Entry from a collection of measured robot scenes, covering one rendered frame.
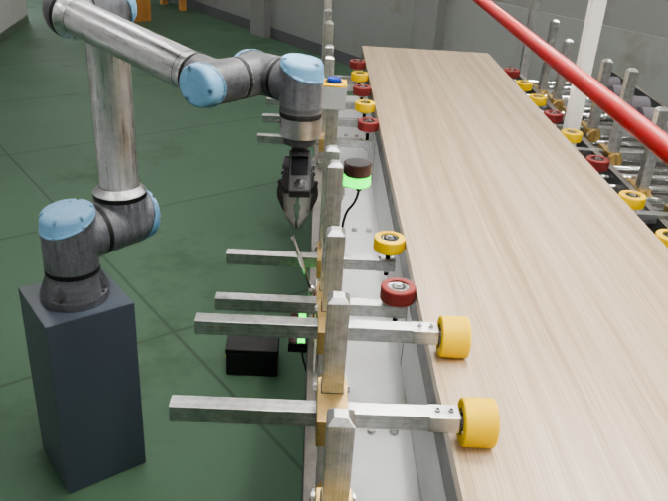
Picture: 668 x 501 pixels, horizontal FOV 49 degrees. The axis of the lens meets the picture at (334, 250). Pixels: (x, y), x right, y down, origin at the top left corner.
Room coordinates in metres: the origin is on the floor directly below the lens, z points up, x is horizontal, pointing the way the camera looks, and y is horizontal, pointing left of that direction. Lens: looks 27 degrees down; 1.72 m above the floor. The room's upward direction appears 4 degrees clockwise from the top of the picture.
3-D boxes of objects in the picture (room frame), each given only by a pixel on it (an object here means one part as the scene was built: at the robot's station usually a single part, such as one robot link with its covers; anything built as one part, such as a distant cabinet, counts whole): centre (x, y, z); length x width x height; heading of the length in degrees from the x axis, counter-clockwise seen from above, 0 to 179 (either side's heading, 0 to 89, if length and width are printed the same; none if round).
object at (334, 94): (1.99, 0.03, 1.18); 0.07 x 0.07 x 0.08; 2
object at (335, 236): (1.23, 0.00, 0.90); 0.04 x 0.04 x 0.48; 2
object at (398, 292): (1.45, -0.15, 0.85); 0.08 x 0.08 x 0.11
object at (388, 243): (1.70, -0.14, 0.85); 0.08 x 0.08 x 0.11
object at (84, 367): (1.81, 0.73, 0.30); 0.25 x 0.25 x 0.60; 38
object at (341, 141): (2.69, 0.10, 0.81); 0.44 x 0.03 x 0.04; 92
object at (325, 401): (0.96, -0.01, 0.95); 0.14 x 0.06 x 0.05; 2
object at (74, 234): (1.82, 0.73, 0.79); 0.17 x 0.15 x 0.18; 142
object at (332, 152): (1.73, 0.02, 0.89); 0.04 x 0.04 x 0.48; 2
